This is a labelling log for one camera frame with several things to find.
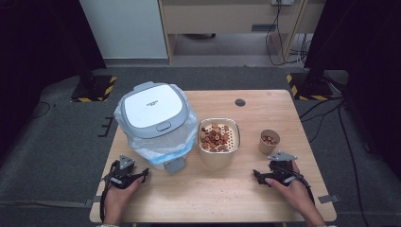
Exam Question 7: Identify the person's right hand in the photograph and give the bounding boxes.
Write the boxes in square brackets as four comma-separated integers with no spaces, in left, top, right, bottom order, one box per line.
[265,161,313,213]

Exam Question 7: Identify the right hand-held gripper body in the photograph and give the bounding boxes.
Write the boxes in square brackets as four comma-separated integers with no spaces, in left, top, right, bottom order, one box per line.
[268,151,299,186]

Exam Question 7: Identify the hand-held gripper cable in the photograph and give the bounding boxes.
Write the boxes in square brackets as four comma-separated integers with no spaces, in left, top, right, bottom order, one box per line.
[283,166,316,204]
[99,160,118,223]

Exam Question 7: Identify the black hanging cables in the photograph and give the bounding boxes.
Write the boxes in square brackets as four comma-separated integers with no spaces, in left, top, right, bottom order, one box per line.
[264,0,311,68]

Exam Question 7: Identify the thin black floor cable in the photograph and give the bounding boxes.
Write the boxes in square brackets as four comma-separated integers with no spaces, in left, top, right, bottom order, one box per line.
[28,101,57,121]

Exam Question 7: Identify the black curtain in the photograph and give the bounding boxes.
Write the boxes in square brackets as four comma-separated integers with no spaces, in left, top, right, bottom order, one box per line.
[304,0,401,173]
[0,0,107,159]

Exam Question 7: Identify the person's left hand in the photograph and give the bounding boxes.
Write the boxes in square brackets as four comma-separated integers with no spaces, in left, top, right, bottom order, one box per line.
[103,176,145,213]

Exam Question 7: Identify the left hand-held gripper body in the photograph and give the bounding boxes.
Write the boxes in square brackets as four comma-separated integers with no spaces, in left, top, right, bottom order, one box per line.
[108,154,142,190]

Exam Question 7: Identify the beige strainer container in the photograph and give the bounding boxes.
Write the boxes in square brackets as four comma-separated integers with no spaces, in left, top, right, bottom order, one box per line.
[197,117,241,169]

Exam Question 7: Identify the wooden cabinet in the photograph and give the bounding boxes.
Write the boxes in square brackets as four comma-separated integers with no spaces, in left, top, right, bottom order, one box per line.
[157,0,309,64]

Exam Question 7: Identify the white grey pedal trash can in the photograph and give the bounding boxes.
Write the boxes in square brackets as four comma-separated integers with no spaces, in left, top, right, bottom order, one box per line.
[113,80,199,175]

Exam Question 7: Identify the black stand base striped edge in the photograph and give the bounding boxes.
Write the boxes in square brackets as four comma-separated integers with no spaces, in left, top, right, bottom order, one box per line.
[70,75,118,103]
[286,72,336,101]

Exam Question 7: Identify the right hand-held gripper cable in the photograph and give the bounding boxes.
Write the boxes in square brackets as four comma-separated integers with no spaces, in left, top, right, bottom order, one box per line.
[283,166,316,204]

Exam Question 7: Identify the black tape marks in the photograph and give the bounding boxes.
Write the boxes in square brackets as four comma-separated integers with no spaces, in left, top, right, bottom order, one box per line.
[97,116,114,138]

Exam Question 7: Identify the pile of reddish food scraps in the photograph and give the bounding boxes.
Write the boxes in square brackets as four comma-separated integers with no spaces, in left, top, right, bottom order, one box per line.
[200,122,237,153]

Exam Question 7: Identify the grey tape strip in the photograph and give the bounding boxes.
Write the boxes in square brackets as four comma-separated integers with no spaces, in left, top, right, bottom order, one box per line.
[84,195,102,208]
[317,194,341,204]

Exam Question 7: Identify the brown paper cup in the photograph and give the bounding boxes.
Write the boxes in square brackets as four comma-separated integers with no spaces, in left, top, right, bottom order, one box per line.
[258,129,281,155]

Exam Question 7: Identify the left hand-held gripper cable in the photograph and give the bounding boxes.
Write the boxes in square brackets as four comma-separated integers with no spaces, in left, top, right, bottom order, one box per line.
[99,160,118,223]

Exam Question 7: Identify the translucent plastic trash bag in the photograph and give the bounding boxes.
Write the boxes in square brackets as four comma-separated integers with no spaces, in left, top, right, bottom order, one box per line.
[113,83,199,171]

